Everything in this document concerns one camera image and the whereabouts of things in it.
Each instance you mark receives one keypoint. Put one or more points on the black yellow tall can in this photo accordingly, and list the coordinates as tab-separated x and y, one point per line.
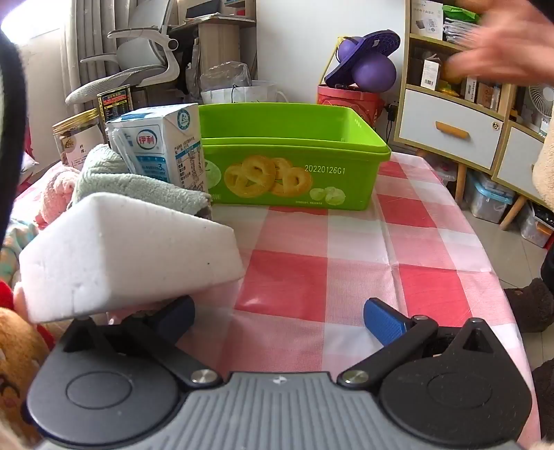
113	104

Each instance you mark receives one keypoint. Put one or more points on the blue white milk carton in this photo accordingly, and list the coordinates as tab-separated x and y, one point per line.
164	142

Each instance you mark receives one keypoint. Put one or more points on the white desk fan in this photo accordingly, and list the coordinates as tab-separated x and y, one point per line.
541	104

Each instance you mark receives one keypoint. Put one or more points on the red round bucket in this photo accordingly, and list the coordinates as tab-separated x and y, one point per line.
355	104

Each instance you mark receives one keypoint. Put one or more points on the light wooden desk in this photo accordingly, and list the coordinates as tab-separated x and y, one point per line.
220	43

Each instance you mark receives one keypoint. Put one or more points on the black wall plug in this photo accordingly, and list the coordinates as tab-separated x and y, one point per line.
392	113

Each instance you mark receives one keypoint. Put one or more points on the grey white office chair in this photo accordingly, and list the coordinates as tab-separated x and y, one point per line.
143	52

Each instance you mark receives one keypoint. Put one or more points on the green plastic bin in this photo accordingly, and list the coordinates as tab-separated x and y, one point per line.
294	173

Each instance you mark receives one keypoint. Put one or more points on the stack of papers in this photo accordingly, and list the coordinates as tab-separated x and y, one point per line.
458	32

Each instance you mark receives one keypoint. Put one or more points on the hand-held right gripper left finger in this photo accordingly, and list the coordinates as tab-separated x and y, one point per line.
175	318

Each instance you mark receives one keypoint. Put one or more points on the white foam block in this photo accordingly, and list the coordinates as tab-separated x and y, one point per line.
121	251

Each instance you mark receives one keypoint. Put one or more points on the dark fuzzy slipper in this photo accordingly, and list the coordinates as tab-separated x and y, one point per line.
532	307
545	402

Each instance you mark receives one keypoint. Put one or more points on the grey curtain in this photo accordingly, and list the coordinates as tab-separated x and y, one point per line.
86	39

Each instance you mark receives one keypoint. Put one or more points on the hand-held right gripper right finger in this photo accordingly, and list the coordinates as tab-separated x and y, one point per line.
383	322

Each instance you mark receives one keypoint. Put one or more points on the small white box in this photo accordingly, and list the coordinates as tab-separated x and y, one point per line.
431	73

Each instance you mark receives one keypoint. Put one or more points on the red white checked tablecloth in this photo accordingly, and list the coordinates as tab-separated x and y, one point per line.
303	268

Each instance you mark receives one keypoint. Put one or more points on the person's cream fleece garment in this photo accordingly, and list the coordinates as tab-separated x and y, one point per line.
545	168

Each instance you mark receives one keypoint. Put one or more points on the pink fuzzy towel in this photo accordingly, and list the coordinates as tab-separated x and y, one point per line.
58	194

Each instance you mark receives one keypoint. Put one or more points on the white shopping bag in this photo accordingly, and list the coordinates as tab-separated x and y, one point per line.
246	93

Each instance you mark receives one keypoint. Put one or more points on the purple jumping ball toy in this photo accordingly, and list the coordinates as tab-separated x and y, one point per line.
374	73

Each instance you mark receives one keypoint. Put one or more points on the person's left hand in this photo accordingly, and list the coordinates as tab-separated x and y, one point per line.
510	47

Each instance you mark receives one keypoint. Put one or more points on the clear storage box blue lid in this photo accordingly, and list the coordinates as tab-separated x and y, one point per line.
489	199

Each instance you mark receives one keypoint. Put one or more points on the teal patterned cloth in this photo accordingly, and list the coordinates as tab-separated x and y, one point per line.
15	255

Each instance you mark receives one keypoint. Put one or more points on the green fuzzy towel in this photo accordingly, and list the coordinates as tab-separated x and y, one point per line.
130	186

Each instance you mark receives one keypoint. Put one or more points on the clear jar gold lid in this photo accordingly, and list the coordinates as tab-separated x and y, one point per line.
75	138

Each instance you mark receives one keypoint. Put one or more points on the wooden cabinet white drawers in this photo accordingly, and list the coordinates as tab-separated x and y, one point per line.
446	117

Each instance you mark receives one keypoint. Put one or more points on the white appliance box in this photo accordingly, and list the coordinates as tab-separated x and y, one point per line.
426	15

